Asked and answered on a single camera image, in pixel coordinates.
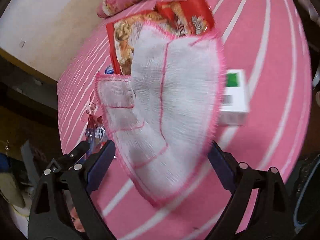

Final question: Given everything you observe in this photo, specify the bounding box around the white green cardboard box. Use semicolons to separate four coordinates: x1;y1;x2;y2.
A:
219;69;249;126

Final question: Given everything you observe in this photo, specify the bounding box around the white pink-edged cloth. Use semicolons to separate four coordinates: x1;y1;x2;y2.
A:
94;23;226;206

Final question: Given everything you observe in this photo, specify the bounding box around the clear plastic wrapper trash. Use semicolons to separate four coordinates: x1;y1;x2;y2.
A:
85;102;107;156

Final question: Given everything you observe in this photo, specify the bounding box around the small blue candy wrapper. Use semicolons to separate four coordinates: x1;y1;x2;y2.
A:
104;64;114;75

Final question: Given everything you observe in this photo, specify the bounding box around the red snack packet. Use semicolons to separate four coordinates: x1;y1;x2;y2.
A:
106;0;215;75

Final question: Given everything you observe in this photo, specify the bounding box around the pink floral pillow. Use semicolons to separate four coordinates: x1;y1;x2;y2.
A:
96;0;141;18

